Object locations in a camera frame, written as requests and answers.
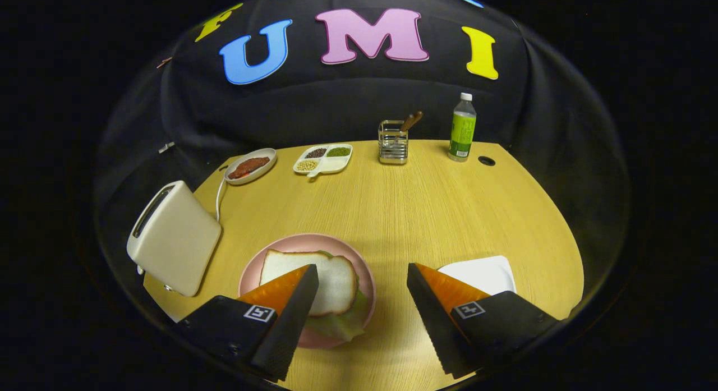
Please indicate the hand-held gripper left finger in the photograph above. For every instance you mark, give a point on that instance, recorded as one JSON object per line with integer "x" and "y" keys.
{"x": 289, "y": 323}

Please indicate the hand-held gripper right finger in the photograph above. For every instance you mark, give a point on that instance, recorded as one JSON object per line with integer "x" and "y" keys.
{"x": 435, "y": 323}

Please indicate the green lettuce leaf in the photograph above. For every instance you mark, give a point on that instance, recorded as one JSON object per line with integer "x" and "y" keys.
{"x": 342, "y": 326}

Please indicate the round-topped bread slice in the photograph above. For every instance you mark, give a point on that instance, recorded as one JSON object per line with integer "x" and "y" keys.
{"x": 336, "y": 284}

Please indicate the white square plate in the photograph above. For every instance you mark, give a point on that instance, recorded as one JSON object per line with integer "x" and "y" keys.
{"x": 488, "y": 273}

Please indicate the pink round plate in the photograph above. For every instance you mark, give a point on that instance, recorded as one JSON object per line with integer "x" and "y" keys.
{"x": 314, "y": 242}

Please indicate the white toaster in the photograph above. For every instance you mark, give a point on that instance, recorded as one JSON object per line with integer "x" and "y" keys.
{"x": 179, "y": 239}

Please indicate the pile of beige beans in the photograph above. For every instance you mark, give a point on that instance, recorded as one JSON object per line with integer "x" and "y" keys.
{"x": 307, "y": 165}

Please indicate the brown meat slice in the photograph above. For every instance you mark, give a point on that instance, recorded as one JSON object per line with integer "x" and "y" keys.
{"x": 248, "y": 166}

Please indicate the white divided dish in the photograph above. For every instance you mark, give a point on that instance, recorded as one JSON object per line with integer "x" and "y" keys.
{"x": 336, "y": 164}

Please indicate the pile of brown beans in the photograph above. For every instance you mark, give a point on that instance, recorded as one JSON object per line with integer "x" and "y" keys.
{"x": 316, "y": 152}

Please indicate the white round plate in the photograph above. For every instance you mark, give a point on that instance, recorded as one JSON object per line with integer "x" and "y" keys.
{"x": 249, "y": 153}

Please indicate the pile of green beans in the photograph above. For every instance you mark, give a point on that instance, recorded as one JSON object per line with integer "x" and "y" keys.
{"x": 339, "y": 151}

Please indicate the metal utensil holder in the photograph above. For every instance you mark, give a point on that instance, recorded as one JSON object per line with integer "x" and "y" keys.
{"x": 392, "y": 147}

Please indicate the green label plastic bottle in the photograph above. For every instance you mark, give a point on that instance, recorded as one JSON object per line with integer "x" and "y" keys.
{"x": 461, "y": 133}

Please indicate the silver clip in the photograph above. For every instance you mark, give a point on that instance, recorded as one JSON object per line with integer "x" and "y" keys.
{"x": 166, "y": 147}

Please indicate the red clip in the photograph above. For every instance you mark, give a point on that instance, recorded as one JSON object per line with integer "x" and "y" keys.
{"x": 164, "y": 62}

